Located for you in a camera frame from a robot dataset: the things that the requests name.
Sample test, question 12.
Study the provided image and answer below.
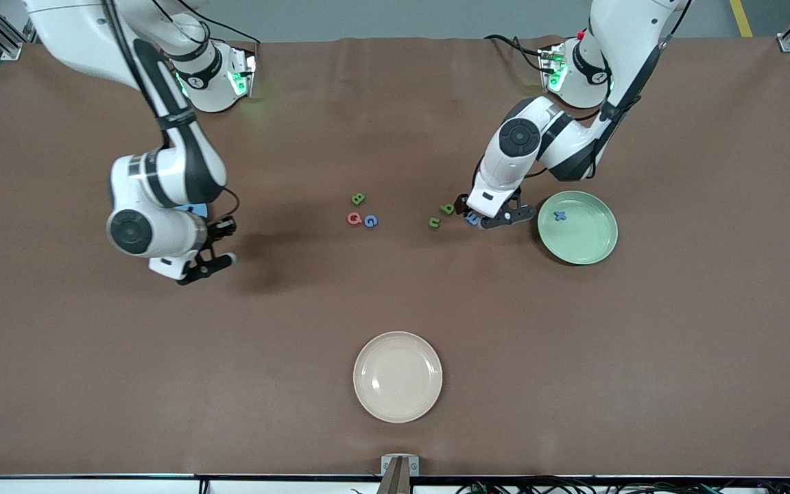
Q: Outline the brown table mat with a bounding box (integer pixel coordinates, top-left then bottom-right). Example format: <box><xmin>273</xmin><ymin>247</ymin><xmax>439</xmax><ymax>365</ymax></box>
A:
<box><xmin>0</xmin><ymin>34</ymin><xmax>790</xmax><ymax>478</ymax></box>

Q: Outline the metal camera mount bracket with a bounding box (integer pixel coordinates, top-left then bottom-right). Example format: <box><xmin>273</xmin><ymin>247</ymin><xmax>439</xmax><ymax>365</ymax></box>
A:
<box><xmin>378</xmin><ymin>454</ymin><xmax>420</xmax><ymax>494</ymax></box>

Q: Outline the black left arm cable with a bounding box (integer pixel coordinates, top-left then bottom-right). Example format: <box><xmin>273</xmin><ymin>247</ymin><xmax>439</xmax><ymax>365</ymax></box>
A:
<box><xmin>474</xmin><ymin>0</ymin><xmax>694</xmax><ymax>180</ymax></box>

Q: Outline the black base cable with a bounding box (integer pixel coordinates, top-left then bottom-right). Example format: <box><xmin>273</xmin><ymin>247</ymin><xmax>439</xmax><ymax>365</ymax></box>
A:
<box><xmin>484</xmin><ymin>33</ymin><xmax>548</xmax><ymax>73</ymax></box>

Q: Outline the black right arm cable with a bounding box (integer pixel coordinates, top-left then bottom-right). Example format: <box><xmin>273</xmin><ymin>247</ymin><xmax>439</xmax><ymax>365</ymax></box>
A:
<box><xmin>100</xmin><ymin>0</ymin><xmax>259</xmax><ymax>224</ymax></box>

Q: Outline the green plate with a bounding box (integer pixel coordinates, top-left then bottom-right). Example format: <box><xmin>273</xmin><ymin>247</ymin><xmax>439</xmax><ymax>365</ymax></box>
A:
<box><xmin>537</xmin><ymin>191</ymin><xmax>619</xmax><ymax>266</ymax></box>

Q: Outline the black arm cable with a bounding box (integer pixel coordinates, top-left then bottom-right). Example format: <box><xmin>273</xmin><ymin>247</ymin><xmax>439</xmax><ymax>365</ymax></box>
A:
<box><xmin>474</xmin><ymin>0</ymin><xmax>694</xmax><ymax>180</ymax></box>
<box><xmin>100</xmin><ymin>0</ymin><xmax>259</xmax><ymax>224</ymax></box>

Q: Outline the cream plate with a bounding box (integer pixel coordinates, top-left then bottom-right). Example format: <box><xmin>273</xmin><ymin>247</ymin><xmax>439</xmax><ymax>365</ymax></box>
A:
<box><xmin>353</xmin><ymin>331</ymin><xmax>444</xmax><ymax>423</ymax></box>

